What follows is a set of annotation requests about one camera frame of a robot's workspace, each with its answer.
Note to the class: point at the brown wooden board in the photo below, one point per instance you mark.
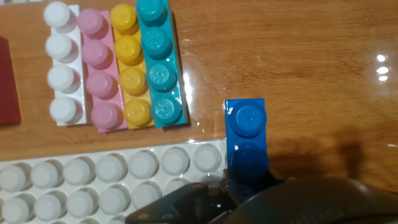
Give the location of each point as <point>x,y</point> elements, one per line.
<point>311,46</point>

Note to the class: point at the white studded baseplate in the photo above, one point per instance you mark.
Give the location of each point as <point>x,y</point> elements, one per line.
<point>79,171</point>

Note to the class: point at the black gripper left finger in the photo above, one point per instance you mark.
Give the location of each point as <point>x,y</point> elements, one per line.
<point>192,205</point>

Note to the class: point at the light pink four-stud brick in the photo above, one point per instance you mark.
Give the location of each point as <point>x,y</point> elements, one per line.
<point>99,84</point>

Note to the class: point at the white four-stud brick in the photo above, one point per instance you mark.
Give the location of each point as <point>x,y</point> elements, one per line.
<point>62,77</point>

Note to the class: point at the magenta three-stud brick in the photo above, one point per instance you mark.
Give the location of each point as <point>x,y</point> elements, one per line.
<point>9,87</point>

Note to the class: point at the yellow four-stud brick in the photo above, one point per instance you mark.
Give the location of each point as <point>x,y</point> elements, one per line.
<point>133,81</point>

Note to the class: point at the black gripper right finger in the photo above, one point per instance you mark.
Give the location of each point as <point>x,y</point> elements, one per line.
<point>273,180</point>

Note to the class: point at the teal four-stud brick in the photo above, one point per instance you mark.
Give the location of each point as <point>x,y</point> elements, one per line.
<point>161,77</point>

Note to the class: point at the blue four-stud brick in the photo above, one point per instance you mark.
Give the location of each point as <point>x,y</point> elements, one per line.
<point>248,124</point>

